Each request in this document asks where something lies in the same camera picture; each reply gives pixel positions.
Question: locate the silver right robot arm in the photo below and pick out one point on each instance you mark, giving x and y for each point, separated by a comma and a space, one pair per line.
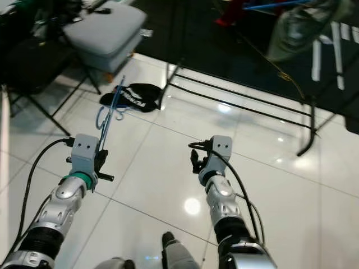
224, 202

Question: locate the robot left leg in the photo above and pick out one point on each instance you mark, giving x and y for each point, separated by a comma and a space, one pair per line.
115, 263

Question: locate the grey upholstered ottoman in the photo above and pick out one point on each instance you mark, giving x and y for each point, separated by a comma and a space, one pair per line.
104, 33

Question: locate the robot leg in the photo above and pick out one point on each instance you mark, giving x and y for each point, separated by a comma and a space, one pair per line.
115, 263
182, 255

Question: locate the black folding chair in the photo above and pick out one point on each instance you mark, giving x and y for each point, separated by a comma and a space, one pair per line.
33, 67

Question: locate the grey-green garment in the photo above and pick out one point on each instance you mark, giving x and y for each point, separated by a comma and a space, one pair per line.
297, 33

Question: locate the black Petronas garment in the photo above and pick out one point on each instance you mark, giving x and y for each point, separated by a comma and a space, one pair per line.
143, 94

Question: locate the robot right leg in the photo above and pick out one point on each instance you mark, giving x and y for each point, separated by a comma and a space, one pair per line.
182, 255

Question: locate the black metal clothes rack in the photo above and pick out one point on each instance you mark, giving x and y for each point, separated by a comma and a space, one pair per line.
312, 123

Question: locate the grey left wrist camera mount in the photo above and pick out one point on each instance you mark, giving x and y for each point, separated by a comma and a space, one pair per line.
84, 151

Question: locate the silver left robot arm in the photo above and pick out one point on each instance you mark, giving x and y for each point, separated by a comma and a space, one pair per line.
59, 207

